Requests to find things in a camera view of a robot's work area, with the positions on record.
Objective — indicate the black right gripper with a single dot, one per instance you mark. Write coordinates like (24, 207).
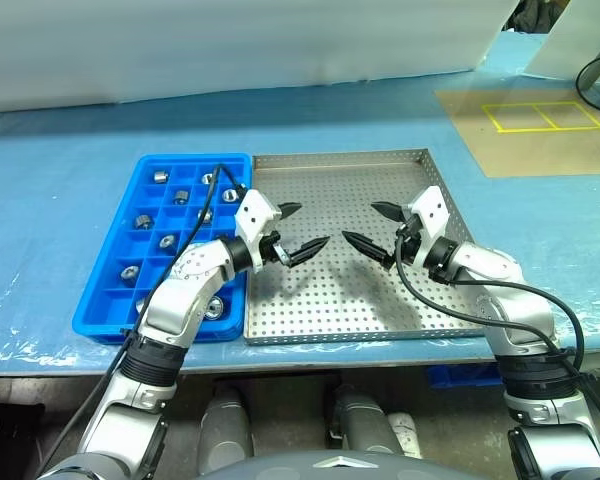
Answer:
(407, 237)

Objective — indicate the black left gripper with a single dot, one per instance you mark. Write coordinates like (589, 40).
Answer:
(272, 250)

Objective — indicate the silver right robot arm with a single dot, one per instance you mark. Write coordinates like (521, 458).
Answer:
(490, 262)

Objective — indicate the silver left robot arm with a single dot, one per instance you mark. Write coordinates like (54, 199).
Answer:
(190, 280)

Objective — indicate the blue compartment tray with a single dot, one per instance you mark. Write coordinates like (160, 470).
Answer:
(100, 310)

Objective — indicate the perforated stainless steel tray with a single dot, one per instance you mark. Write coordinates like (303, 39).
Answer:
(330, 310)

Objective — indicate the brown paper mat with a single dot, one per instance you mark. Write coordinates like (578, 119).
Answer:
(530, 155)

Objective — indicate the small blue plastic crate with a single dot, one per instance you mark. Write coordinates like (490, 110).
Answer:
(460, 377)

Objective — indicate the grey rounded shape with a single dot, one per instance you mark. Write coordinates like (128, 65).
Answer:
(365, 425)
(227, 430)

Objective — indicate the large white foam board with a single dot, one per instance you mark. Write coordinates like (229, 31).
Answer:
(230, 40)

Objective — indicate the white rounded cylinder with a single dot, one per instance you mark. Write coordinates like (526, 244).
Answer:
(405, 435)

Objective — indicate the dark grey robot chest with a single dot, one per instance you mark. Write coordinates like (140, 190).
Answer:
(340, 467)

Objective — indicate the white leaning panel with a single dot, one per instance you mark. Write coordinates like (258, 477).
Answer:
(570, 45)

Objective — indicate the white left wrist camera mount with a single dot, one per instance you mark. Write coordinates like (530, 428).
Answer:
(252, 212)

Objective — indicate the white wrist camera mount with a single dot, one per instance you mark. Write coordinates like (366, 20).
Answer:
(430, 205)
(252, 212)

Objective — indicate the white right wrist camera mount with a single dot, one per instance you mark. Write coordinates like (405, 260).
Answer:
(430, 205)

